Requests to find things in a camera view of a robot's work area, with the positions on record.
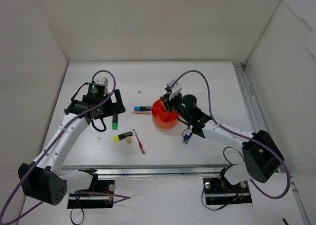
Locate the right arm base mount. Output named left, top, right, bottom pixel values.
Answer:
left=201, top=170, right=252, bottom=211

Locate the aluminium rail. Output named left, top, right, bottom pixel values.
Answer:
left=233, top=62, right=311, bottom=225
left=61, top=163, right=229, bottom=176

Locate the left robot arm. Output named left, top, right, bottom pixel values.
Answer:
left=18, top=82, right=126, bottom=205

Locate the green cap black highlighter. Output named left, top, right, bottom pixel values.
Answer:
left=112, top=113, right=118, bottom=130

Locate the clear bottle blue cap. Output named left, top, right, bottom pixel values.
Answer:
left=182, top=128, right=193, bottom=144

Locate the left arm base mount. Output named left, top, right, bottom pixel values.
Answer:
left=67, top=168, right=116, bottom=225

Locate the beige eraser block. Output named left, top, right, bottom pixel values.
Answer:
left=125, top=136, right=132, bottom=144

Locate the yellow cap black highlighter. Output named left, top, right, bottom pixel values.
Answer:
left=113, top=131, right=133, bottom=143

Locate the slim pink orange marker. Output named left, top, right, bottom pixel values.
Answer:
left=130, top=111, right=151, bottom=115

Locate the red gel pen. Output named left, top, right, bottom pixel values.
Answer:
left=132, top=128, right=145, bottom=154

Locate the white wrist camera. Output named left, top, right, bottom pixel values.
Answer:
left=95, top=77, right=109, bottom=95
left=165, top=79, right=183, bottom=100

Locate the orange round compartment organizer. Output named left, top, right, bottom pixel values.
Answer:
left=151, top=100, right=179, bottom=129

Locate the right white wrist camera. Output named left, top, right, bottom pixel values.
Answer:
left=165, top=79, right=183, bottom=100

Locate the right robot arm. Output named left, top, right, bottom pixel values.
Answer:
left=160, top=93, right=284, bottom=191

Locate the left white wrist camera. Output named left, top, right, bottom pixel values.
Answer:
left=95, top=77, right=109, bottom=95

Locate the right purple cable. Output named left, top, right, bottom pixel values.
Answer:
left=167, top=70, right=292, bottom=200

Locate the right aluminium rail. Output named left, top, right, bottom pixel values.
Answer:
left=233, top=62, right=311, bottom=225

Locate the front aluminium rail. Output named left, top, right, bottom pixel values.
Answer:
left=61, top=163, right=229, bottom=176

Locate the blue cap black highlighter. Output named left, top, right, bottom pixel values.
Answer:
left=134, top=106, right=152, bottom=113

